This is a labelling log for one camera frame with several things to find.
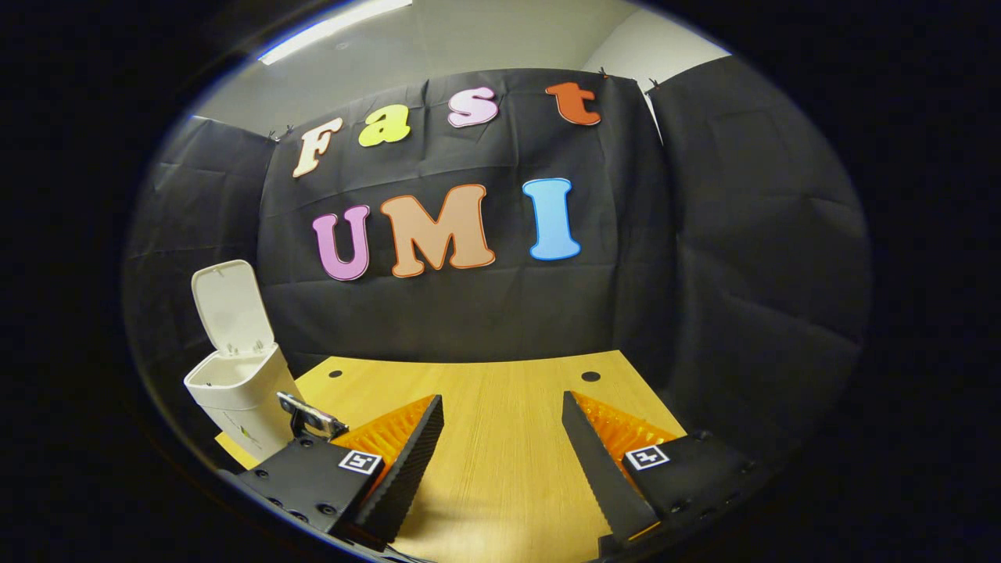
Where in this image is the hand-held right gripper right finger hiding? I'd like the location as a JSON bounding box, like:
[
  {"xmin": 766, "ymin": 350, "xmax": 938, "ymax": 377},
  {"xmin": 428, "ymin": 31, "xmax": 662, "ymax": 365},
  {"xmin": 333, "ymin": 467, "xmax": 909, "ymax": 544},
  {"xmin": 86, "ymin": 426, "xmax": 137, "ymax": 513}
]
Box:
[{"xmin": 560, "ymin": 389, "xmax": 758, "ymax": 558}]

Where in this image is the white desktop garbage bin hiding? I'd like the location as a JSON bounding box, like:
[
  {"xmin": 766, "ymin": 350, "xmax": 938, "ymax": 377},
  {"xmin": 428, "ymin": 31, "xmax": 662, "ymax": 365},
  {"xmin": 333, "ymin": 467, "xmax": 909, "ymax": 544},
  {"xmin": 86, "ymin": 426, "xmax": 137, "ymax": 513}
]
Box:
[{"xmin": 184, "ymin": 260, "xmax": 304, "ymax": 464}]

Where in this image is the black backdrop cloth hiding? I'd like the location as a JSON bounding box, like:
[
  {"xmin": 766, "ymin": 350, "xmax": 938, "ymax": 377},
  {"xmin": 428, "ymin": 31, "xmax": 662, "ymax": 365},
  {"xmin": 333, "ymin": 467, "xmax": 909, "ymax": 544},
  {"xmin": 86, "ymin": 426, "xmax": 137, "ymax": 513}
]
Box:
[{"xmin": 121, "ymin": 55, "xmax": 873, "ymax": 470}]

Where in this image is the wooden desktop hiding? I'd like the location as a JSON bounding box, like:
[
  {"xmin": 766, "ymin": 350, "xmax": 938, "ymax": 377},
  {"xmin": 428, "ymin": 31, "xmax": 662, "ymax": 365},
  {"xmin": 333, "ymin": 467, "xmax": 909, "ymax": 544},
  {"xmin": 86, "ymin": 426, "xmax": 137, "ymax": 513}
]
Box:
[{"xmin": 215, "ymin": 350, "xmax": 689, "ymax": 563}]

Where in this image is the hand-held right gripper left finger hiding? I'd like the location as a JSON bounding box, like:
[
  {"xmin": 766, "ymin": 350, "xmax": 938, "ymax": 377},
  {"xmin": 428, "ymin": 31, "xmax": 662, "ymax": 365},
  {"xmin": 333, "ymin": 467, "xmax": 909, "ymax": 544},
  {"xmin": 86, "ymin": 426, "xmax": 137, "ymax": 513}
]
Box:
[{"xmin": 233, "ymin": 393, "xmax": 445, "ymax": 548}]

